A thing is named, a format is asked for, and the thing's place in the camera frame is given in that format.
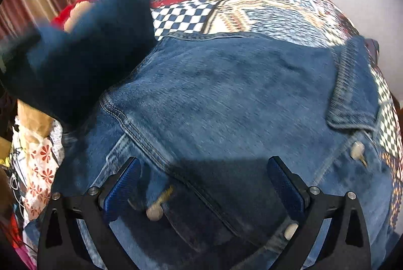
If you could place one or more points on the patchwork patterned bedspread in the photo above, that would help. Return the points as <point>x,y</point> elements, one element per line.
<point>252,2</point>

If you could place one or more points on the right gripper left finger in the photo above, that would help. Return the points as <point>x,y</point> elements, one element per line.
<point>61,245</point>

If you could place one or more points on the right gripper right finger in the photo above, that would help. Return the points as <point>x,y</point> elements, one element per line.
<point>346,245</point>

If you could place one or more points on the blue denim jacket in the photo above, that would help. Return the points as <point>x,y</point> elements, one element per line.
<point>87,79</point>

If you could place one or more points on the red plush toy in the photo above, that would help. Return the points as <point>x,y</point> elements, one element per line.
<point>69,16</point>

